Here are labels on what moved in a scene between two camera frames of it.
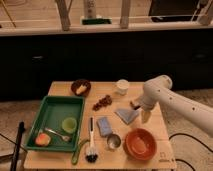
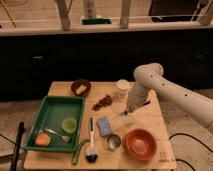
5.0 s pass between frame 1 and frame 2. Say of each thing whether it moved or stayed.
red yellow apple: stayed
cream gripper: moved
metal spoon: stayed
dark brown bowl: stayed
